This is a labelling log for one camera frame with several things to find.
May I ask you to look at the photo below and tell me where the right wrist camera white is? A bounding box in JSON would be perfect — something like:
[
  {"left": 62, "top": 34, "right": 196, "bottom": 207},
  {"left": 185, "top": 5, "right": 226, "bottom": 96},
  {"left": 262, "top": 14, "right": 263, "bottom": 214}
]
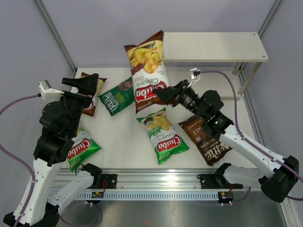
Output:
[{"left": 188, "top": 68, "right": 201, "bottom": 87}]

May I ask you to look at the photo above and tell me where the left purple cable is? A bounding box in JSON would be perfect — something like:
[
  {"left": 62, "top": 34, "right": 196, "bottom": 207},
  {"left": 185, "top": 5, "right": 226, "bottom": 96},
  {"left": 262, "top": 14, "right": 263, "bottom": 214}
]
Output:
[{"left": 0, "top": 94, "right": 42, "bottom": 227}]

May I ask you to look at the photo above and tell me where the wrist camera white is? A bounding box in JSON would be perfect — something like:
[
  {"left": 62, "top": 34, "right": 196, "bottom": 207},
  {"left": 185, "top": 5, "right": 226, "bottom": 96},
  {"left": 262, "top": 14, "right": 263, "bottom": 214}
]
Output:
[
  {"left": 39, "top": 80, "right": 64, "bottom": 102},
  {"left": 188, "top": 68, "right": 201, "bottom": 87}
]

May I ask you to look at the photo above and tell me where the aluminium mounting rail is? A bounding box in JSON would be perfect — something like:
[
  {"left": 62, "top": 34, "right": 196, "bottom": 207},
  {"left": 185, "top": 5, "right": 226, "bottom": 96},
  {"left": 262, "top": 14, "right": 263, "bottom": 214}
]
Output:
[{"left": 47, "top": 169, "right": 261, "bottom": 201}]

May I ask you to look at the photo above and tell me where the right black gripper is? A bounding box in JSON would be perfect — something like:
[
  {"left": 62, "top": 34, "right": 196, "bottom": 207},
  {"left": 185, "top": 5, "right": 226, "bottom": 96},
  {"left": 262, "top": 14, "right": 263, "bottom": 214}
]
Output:
[{"left": 153, "top": 79, "right": 207, "bottom": 120}]

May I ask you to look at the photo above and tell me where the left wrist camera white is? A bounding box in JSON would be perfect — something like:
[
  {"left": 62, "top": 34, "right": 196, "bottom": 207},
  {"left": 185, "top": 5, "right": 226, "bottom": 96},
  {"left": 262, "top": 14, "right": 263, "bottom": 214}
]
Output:
[{"left": 39, "top": 80, "right": 64, "bottom": 102}]

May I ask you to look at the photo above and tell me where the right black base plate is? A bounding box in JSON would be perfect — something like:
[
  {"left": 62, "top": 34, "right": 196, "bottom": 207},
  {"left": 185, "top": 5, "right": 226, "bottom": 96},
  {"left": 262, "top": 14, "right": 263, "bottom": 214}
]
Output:
[{"left": 197, "top": 174, "right": 243, "bottom": 189}]

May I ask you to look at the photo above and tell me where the dark green Real chips bag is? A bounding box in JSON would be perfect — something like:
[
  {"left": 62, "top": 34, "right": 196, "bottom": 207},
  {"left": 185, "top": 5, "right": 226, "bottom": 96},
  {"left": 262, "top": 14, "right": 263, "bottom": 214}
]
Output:
[{"left": 99, "top": 77, "right": 134, "bottom": 116}]

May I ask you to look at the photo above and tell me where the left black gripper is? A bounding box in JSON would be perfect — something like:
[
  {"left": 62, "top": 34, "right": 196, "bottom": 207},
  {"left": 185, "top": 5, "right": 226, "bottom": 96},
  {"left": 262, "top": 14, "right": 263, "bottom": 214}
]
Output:
[{"left": 59, "top": 73, "right": 99, "bottom": 135}]

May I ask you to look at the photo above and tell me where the brown Chuba bag back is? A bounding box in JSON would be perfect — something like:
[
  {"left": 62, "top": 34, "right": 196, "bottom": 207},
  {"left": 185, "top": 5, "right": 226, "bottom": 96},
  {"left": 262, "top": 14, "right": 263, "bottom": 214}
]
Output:
[{"left": 82, "top": 78, "right": 107, "bottom": 116}]

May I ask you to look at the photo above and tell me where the brown chuba bag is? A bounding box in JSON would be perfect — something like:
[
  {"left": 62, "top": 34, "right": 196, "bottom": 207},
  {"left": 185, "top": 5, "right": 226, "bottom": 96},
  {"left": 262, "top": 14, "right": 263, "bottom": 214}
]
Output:
[
  {"left": 124, "top": 30, "right": 170, "bottom": 113},
  {"left": 82, "top": 78, "right": 107, "bottom": 116}
]

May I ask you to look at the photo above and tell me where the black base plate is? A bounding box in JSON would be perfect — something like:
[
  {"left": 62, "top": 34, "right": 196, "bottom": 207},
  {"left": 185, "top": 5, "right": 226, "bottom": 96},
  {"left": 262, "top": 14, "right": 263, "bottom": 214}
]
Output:
[
  {"left": 197, "top": 174, "right": 243, "bottom": 189},
  {"left": 91, "top": 174, "right": 117, "bottom": 189}
]

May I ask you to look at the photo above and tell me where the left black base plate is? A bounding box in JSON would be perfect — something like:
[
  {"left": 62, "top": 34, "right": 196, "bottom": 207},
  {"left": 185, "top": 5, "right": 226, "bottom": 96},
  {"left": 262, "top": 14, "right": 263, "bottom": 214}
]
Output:
[{"left": 91, "top": 174, "right": 117, "bottom": 189}]

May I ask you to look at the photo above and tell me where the green Chuba bag centre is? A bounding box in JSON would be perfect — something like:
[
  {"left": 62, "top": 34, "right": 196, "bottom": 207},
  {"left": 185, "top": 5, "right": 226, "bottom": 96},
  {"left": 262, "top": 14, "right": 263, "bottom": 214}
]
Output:
[{"left": 137, "top": 107, "right": 189, "bottom": 165}]

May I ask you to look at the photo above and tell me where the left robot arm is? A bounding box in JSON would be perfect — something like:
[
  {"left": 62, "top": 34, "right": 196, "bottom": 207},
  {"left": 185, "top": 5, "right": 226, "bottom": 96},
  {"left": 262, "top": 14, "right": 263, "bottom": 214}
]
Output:
[{"left": 3, "top": 73, "right": 102, "bottom": 227}]

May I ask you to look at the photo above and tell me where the green Chuba bag left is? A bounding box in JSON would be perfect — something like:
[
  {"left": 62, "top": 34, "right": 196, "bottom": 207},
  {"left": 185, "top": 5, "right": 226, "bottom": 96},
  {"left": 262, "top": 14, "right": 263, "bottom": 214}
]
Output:
[{"left": 67, "top": 128, "right": 102, "bottom": 171}]

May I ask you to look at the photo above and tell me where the green chuba bag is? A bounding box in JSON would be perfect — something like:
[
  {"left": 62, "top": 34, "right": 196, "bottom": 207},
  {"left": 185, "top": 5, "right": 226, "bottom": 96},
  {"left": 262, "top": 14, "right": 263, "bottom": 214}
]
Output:
[
  {"left": 67, "top": 128, "right": 102, "bottom": 171},
  {"left": 137, "top": 107, "right": 189, "bottom": 165}
]

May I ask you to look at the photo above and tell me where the brown Kettle chips bag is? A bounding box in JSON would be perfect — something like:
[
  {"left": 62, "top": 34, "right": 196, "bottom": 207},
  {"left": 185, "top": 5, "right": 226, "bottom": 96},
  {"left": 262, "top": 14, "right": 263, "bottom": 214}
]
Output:
[{"left": 178, "top": 115, "right": 232, "bottom": 166}]

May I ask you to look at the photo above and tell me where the white two-tier shelf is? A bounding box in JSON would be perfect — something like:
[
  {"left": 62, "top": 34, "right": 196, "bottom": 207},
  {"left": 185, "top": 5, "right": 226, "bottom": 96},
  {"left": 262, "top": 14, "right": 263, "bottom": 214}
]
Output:
[{"left": 164, "top": 32, "right": 268, "bottom": 98}]

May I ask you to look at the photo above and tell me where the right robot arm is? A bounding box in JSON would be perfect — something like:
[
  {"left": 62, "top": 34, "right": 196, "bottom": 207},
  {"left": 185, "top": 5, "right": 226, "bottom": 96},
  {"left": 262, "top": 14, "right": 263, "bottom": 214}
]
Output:
[{"left": 154, "top": 80, "right": 301, "bottom": 203}]

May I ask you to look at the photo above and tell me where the brown Chuba bag front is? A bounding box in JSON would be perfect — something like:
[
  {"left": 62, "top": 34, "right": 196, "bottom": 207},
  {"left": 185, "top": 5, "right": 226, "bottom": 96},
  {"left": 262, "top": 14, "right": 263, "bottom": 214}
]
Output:
[{"left": 124, "top": 30, "right": 170, "bottom": 113}]

